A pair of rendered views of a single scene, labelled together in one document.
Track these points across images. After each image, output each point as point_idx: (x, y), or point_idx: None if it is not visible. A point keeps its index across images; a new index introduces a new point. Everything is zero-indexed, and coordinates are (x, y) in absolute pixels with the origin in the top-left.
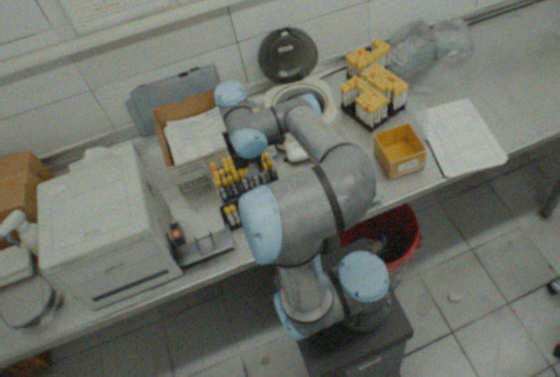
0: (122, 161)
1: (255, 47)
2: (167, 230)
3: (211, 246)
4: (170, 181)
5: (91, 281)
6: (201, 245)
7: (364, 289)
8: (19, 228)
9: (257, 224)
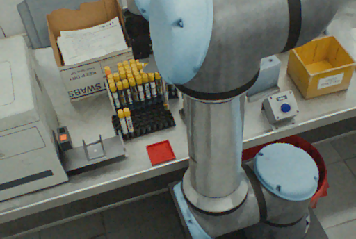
0: (9, 44)
1: None
2: (54, 130)
3: (101, 152)
4: (60, 91)
5: None
6: (90, 151)
7: (288, 183)
8: None
9: (179, 6)
